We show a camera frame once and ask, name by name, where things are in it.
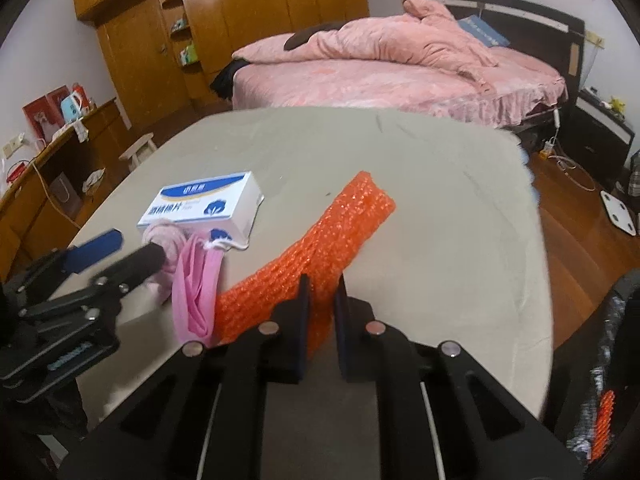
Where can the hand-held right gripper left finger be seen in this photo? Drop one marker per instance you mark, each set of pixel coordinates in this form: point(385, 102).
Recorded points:
point(302, 330)

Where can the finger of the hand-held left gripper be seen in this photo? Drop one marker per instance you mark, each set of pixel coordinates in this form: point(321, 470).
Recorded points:
point(95, 250)
point(140, 262)

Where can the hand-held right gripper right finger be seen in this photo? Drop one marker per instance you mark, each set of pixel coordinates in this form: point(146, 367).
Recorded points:
point(342, 330)

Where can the pink fuzzy cloth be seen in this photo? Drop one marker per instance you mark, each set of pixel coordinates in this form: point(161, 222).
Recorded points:
point(170, 237)

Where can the pink face mask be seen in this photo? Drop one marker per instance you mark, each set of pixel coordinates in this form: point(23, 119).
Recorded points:
point(195, 300)

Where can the small orange bubble wrap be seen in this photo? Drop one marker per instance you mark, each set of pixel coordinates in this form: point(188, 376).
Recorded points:
point(604, 425)

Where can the black trash bag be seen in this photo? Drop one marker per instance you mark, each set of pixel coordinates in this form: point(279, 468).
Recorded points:
point(620, 360)

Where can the grey paper bag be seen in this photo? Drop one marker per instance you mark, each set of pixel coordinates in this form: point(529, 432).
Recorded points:
point(65, 195)

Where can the wooden side desk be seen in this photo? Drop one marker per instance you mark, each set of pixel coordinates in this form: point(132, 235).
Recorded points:
point(40, 210)

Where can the white crumpled cloth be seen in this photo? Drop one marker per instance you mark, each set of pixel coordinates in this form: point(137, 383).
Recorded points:
point(94, 180)

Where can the white and blue box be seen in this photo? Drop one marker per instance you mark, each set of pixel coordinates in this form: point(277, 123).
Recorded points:
point(200, 205)

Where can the small wooden stool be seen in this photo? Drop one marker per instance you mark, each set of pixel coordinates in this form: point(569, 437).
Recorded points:
point(139, 145)

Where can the hanging white cloth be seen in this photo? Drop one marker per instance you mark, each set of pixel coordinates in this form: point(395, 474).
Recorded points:
point(81, 132)

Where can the light blue kettle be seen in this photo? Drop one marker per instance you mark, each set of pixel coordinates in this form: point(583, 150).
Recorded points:
point(71, 109)

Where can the red gift box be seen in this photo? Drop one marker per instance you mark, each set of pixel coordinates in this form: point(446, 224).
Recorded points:
point(42, 115)

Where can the black cloth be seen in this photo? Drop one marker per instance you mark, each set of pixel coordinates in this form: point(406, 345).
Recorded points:
point(227, 77)

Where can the green box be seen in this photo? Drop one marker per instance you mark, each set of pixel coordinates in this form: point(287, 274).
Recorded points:
point(188, 54)

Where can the bed with dark headboard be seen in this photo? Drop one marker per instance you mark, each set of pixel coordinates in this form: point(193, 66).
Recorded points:
point(375, 80)

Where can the wooden wardrobe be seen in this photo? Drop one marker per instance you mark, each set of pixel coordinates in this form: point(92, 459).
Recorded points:
point(260, 15)

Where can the dark brown cushion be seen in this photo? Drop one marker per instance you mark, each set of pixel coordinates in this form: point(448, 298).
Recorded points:
point(310, 35)

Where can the pink duvet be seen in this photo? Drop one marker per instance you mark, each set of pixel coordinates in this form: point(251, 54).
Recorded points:
point(390, 40)

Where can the white bathroom scale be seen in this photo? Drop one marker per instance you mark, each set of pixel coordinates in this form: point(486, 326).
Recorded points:
point(620, 212)

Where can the dark nightstand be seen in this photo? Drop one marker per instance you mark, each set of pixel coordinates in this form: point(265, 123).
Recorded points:
point(595, 145)

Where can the blue pillow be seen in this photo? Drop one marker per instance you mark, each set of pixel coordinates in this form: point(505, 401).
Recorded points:
point(482, 30)

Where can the plaid bag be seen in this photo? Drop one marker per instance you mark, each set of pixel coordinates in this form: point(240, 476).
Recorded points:
point(635, 172)

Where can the yellow plush toy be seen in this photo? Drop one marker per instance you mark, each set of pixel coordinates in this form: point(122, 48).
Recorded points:
point(617, 105)

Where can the white wall socket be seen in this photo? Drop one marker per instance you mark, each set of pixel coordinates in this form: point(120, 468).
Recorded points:
point(11, 145)

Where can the wall outlet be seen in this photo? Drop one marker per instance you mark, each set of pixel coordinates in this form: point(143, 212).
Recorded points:
point(593, 39)

